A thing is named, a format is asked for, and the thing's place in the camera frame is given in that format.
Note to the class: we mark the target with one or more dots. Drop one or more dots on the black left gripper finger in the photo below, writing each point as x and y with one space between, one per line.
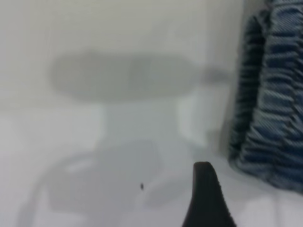
206 201

